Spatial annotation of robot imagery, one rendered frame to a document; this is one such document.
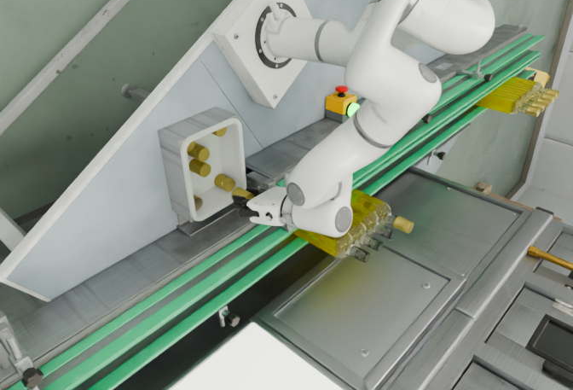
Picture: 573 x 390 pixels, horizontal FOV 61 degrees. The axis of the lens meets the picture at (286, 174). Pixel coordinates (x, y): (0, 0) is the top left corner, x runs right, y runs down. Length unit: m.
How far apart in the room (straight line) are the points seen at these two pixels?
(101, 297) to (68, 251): 0.12
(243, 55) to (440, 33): 0.53
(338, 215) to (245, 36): 0.48
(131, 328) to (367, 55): 0.71
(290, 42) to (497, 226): 0.93
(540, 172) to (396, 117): 7.05
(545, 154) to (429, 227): 6.05
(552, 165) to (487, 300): 6.34
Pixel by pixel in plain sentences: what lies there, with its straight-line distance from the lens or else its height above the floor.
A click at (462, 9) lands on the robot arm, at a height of 1.33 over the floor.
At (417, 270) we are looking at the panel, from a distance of 1.41.
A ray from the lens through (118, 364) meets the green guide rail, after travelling 1.12.
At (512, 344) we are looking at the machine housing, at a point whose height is 1.48.
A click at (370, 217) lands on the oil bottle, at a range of 1.32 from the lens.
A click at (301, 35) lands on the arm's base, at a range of 1.12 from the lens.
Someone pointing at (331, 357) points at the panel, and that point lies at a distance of 1.18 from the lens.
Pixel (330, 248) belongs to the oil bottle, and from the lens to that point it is 1.26.
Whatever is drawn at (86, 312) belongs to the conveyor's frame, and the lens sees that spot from 1.11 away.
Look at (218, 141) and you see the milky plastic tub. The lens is 1.22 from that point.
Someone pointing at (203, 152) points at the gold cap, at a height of 0.81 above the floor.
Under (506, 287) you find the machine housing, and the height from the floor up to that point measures 1.40.
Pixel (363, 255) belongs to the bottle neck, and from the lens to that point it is 1.23.
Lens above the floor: 1.63
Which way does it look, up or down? 36 degrees down
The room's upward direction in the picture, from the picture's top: 115 degrees clockwise
